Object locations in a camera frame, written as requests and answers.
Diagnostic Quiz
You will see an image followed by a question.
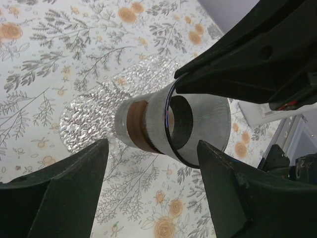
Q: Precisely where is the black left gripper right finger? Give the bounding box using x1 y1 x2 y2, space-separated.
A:
197 141 317 238

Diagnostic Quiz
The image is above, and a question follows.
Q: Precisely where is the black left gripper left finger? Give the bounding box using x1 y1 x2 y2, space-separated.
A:
0 139 109 238

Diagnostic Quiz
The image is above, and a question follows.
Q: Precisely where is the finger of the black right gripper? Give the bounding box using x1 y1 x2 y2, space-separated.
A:
174 0 317 111

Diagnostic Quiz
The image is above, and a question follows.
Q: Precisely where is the clear textured tray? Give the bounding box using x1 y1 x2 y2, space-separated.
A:
59 55 181 155

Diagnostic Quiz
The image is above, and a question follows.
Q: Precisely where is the aluminium frame rail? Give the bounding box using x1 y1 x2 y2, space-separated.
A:
264 113 317 162

